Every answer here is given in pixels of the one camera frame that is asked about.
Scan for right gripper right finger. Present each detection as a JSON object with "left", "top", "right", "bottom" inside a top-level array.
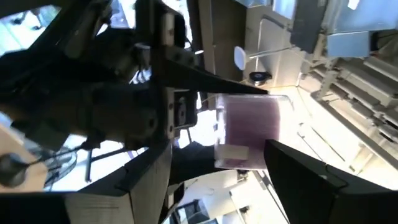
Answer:
[{"left": 264, "top": 139, "right": 398, "bottom": 224}]

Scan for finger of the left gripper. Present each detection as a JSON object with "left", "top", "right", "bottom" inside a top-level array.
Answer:
[
  {"left": 164, "top": 58, "right": 269, "bottom": 96},
  {"left": 172, "top": 141, "right": 249, "bottom": 186}
]

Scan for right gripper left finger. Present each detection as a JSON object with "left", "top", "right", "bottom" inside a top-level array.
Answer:
[{"left": 0, "top": 140, "right": 173, "bottom": 224}]

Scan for purple candle glass jar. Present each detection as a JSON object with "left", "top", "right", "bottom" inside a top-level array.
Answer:
[{"left": 213, "top": 92, "right": 295, "bottom": 171}]

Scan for white round ceiling fixture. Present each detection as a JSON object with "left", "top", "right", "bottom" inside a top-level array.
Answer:
[{"left": 233, "top": 45, "right": 249, "bottom": 72}]

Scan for black ceiling spotlight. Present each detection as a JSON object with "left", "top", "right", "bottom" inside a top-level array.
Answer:
[{"left": 248, "top": 71, "right": 273, "bottom": 87}]

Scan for white parallel ceiling pipes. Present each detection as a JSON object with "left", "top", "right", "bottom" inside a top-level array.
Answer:
[{"left": 310, "top": 55, "right": 398, "bottom": 170}]

